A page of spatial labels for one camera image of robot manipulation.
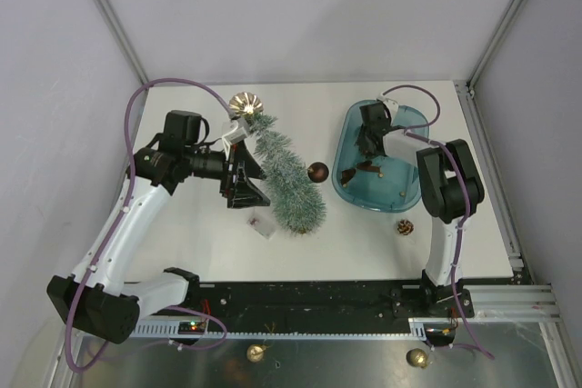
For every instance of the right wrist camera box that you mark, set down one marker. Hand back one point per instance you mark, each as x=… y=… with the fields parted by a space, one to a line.
x=392 y=106

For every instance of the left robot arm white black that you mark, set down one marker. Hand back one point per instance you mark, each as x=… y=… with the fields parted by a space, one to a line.
x=95 y=298

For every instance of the right aluminium frame post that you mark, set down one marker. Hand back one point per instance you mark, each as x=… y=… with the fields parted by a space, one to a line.
x=502 y=28

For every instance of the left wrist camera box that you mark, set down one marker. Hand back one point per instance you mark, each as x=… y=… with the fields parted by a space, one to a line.
x=233 y=132

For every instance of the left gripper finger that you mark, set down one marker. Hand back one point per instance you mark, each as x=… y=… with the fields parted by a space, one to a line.
x=245 y=161
x=242 y=193

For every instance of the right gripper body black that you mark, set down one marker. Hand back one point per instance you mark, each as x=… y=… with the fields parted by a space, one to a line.
x=363 y=141

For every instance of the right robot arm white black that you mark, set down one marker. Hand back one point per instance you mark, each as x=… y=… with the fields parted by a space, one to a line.
x=451 y=189

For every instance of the large silver ribbed bauble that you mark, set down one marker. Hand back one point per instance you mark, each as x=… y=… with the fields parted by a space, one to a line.
x=246 y=104

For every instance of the dark red bauble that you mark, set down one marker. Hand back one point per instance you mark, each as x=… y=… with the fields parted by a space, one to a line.
x=318 y=172

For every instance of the aluminium frame post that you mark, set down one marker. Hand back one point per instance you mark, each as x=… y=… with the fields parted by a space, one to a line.
x=117 y=31
x=502 y=28

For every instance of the single brown ribbon bow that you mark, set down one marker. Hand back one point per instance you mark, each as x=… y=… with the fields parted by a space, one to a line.
x=366 y=166

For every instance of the clear plastic packet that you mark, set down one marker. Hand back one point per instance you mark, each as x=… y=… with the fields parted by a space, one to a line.
x=261 y=224

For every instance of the small frosted christmas tree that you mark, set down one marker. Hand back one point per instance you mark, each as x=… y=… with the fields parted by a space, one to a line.
x=297 y=203

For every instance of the frosted pine cone ornament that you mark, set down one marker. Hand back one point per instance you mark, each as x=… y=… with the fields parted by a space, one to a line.
x=404 y=227

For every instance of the small gold glitter bauble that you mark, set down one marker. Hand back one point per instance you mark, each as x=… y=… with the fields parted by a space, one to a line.
x=417 y=358

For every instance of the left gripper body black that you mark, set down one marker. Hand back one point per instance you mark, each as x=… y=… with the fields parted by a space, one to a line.
x=214 y=164

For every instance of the blue plastic tub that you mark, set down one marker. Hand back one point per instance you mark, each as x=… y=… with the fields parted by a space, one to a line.
x=367 y=190

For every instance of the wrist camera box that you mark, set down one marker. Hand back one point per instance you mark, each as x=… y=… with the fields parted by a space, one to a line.
x=392 y=106
x=233 y=132

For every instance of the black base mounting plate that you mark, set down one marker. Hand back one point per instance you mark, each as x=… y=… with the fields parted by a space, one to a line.
x=318 y=307

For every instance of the left aluminium frame post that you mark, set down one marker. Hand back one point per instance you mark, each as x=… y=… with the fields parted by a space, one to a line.
x=117 y=31

